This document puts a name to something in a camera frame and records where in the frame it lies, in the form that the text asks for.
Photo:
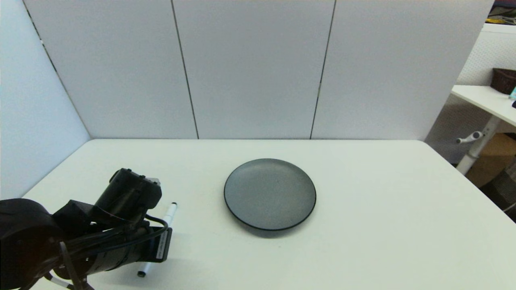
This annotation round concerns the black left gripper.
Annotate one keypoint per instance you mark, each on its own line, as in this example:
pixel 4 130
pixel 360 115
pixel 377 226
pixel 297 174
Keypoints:
pixel 137 251

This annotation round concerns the white marker with black caps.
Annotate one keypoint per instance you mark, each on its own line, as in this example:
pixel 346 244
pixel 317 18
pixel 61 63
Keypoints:
pixel 171 211

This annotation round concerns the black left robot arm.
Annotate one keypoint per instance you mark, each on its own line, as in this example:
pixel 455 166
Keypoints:
pixel 24 237

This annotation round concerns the dark grey round plate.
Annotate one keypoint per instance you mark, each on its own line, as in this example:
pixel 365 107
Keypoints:
pixel 270 193

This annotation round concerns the white desk leg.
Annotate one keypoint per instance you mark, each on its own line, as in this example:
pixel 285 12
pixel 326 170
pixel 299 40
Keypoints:
pixel 478 148

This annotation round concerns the brown cardboard box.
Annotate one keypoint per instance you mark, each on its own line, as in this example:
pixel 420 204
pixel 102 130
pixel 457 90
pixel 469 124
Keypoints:
pixel 495 158

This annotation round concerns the white side desk top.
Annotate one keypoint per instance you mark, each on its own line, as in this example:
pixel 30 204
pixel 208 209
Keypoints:
pixel 485 100

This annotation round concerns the white perforated panel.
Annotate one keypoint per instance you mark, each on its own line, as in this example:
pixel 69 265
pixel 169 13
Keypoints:
pixel 489 54

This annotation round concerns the dark brown woven basket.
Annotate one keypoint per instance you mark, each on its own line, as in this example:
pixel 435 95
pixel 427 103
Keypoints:
pixel 504 79

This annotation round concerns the small teal packet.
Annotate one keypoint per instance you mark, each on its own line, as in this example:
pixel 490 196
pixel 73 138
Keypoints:
pixel 513 92

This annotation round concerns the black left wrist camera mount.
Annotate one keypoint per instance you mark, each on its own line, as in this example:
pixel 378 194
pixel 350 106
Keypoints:
pixel 131 193

